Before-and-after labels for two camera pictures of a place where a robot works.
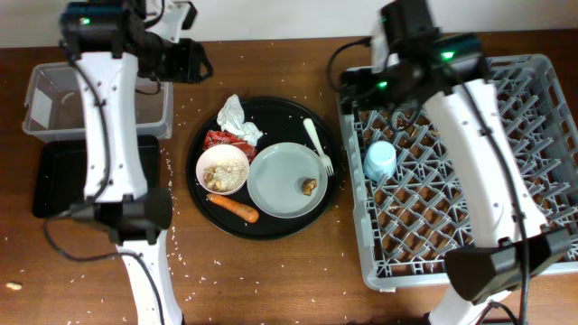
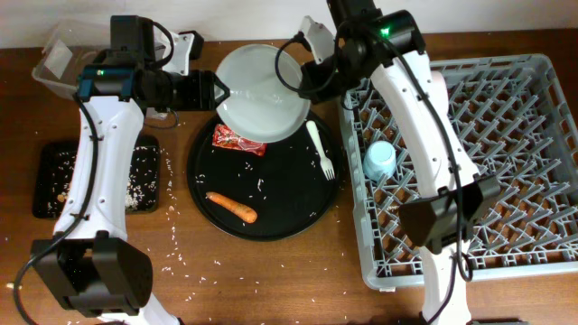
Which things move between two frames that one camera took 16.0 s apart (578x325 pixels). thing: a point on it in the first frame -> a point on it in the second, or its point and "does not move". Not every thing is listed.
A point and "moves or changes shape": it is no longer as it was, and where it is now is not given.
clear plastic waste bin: x=53 y=105 -> x=70 y=43
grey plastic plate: x=286 y=181 -> x=258 y=107
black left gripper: x=194 y=64 -> x=203 y=90
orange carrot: x=244 y=213 does not move
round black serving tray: x=264 y=168 does not move
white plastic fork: x=328 y=163 does not move
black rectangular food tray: x=60 y=176 does not move
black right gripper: x=365 y=78 -> x=312 y=73
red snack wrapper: x=216 y=137 moves or changes shape
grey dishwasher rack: x=410 y=202 does not move
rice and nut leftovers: x=225 y=174 -> x=143 y=186
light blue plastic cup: x=380 y=161 does not move
